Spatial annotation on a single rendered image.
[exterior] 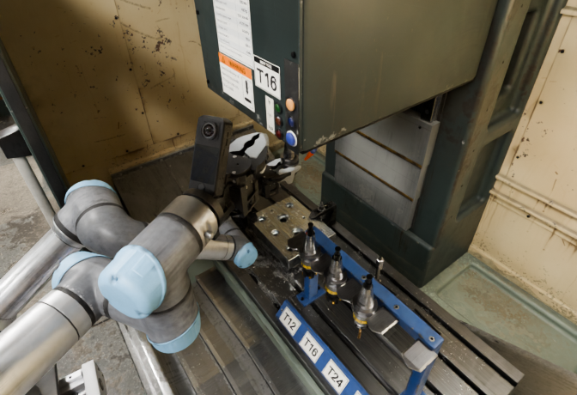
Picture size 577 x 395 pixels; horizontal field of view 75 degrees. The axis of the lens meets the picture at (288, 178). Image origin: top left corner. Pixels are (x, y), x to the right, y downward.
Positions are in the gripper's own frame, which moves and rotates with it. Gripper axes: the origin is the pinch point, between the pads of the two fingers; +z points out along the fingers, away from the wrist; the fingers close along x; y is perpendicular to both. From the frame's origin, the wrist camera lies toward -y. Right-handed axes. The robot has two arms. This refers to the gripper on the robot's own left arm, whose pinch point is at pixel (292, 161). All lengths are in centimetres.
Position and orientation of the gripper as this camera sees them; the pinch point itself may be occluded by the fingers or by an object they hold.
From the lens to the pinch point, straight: 129.1
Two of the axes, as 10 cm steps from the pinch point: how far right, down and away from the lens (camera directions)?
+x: 5.9, 4.8, -6.5
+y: 0.3, 7.9, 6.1
